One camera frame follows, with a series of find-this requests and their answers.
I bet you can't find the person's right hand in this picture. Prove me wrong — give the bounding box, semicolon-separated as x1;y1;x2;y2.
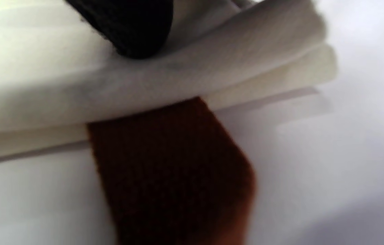
64;0;174;59

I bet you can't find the flower print cream canvas bag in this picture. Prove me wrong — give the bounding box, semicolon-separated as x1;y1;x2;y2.
0;0;338;245

